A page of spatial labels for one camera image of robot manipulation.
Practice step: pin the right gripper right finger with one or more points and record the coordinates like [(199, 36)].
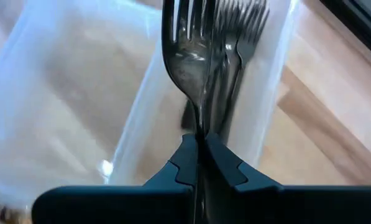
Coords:
[(281, 205)]

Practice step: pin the clear plastic cutlery tray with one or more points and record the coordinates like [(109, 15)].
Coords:
[(64, 93)]

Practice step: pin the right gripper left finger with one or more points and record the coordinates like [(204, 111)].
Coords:
[(126, 205)]

